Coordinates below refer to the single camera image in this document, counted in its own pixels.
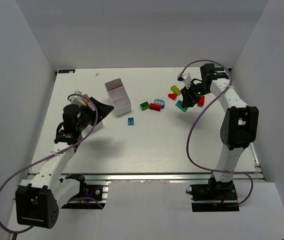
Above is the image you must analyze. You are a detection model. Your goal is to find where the cyan and lime lego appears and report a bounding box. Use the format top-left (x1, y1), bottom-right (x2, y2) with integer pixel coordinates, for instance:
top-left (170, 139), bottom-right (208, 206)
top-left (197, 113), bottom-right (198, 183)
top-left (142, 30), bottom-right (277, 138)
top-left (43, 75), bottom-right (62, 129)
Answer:
top-left (175, 100), bottom-right (188, 113)

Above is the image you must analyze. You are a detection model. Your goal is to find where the lime lego brick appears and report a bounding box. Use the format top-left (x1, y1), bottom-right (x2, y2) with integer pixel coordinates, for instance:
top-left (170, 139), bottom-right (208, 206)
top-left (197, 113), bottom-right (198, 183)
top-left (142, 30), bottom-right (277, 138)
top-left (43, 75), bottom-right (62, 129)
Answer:
top-left (170, 85), bottom-right (181, 95)

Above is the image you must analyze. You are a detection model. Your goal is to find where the red long lego brick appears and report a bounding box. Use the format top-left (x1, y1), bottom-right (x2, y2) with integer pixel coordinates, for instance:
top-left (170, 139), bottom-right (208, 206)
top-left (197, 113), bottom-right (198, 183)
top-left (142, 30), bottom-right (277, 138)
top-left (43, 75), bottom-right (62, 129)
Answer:
top-left (149, 103), bottom-right (162, 112)

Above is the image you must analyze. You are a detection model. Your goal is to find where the dark green lego brick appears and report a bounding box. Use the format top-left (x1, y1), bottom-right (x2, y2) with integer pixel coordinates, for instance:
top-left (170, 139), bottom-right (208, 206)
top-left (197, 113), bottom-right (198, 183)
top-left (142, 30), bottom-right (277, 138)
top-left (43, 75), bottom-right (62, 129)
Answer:
top-left (140, 101), bottom-right (150, 111)

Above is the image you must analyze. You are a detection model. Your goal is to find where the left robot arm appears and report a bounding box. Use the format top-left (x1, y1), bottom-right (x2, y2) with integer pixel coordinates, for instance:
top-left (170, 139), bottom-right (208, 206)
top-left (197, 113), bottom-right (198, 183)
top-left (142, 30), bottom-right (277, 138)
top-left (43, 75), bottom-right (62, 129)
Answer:
top-left (15, 93), bottom-right (114, 229)

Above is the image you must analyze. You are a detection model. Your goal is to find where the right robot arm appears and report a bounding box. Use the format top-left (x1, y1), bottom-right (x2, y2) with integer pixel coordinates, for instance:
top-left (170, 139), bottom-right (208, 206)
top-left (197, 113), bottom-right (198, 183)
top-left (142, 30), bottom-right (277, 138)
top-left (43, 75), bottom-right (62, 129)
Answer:
top-left (177, 60), bottom-right (259, 188)

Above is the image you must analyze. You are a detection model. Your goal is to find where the red lego brick right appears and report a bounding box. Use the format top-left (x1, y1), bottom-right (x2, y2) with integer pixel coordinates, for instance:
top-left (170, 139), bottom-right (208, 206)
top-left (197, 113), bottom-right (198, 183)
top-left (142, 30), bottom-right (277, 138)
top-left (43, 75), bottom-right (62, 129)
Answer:
top-left (197, 96), bottom-right (205, 107)

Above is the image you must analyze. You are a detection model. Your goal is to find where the white left sorting container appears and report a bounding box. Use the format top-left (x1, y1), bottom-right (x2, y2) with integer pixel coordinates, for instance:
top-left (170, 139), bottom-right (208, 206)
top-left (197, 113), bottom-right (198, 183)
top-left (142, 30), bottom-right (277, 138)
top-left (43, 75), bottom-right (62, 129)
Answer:
top-left (81, 96), bottom-right (105, 134)

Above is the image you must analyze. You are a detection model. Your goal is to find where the white sorting container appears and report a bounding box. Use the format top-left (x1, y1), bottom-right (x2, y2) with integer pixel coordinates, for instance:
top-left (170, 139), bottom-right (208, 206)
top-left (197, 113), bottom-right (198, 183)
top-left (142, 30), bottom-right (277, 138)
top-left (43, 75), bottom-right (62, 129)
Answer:
top-left (105, 78), bottom-right (132, 117)
top-left (81, 96), bottom-right (105, 134)

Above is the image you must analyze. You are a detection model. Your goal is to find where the small red sloped lego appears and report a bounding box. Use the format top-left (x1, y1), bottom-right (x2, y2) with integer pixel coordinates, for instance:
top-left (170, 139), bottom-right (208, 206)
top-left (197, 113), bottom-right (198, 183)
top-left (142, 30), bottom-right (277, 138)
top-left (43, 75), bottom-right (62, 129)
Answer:
top-left (168, 93), bottom-right (177, 101)

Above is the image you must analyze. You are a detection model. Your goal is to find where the white right sorting container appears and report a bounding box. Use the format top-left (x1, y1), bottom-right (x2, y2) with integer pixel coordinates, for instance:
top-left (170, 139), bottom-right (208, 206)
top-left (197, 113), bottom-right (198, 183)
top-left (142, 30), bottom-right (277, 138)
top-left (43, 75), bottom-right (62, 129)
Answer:
top-left (105, 78), bottom-right (132, 117)

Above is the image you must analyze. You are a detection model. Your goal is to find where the small cyan lego brick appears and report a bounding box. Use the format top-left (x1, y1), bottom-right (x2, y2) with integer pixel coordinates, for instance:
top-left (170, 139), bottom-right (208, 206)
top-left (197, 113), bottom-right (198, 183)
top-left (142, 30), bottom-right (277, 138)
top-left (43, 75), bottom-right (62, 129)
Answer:
top-left (128, 117), bottom-right (135, 126)

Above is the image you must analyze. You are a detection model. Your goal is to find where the blue round toy piece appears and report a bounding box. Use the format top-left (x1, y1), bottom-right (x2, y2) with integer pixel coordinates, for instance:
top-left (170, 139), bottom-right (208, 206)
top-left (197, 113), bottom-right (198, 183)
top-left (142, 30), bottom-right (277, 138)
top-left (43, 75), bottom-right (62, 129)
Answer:
top-left (154, 98), bottom-right (165, 109)

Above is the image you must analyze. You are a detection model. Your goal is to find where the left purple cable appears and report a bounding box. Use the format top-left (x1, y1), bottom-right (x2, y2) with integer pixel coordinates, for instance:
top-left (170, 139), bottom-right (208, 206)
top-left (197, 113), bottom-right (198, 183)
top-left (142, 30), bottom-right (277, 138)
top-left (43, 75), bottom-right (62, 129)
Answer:
top-left (0, 93), bottom-right (99, 234)

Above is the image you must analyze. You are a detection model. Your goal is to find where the purple cable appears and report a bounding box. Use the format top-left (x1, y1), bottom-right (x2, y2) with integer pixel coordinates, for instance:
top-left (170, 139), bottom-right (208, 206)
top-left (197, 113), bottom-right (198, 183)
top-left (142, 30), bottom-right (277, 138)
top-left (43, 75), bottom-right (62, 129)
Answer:
top-left (183, 59), bottom-right (254, 206)
top-left (0, 93), bottom-right (99, 234)

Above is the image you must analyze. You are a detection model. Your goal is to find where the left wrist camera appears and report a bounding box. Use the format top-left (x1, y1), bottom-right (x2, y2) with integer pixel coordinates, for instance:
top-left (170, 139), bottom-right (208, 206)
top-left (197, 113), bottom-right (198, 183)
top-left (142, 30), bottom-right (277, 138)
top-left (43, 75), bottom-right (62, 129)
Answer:
top-left (68, 90), bottom-right (90, 106)

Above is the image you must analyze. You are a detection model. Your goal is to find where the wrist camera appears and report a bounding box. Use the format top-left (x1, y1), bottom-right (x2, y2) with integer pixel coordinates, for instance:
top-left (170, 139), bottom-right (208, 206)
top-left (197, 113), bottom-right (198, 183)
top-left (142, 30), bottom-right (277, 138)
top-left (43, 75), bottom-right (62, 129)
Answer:
top-left (68, 90), bottom-right (90, 106)
top-left (177, 72), bottom-right (192, 89)

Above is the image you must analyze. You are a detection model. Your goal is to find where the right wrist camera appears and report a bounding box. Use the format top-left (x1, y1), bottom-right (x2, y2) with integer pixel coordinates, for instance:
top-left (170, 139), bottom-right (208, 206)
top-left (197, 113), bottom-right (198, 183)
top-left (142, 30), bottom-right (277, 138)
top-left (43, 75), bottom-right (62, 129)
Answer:
top-left (177, 72), bottom-right (192, 89)

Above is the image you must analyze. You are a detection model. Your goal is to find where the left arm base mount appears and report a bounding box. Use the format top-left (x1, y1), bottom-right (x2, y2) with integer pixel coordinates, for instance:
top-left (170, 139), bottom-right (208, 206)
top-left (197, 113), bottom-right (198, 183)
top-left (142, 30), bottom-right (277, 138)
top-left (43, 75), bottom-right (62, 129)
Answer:
top-left (62, 174), bottom-right (108, 210)

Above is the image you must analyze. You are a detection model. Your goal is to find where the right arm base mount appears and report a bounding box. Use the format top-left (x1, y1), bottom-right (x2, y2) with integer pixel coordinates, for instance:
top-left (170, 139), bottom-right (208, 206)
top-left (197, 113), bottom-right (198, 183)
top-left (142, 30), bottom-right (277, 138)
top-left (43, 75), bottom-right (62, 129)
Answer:
top-left (185, 184), bottom-right (239, 213)

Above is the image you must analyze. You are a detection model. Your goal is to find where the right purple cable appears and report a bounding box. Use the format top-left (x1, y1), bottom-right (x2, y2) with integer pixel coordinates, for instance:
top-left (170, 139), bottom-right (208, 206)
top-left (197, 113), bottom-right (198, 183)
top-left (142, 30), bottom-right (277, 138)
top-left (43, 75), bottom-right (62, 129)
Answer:
top-left (183, 59), bottom-right (254, 206)

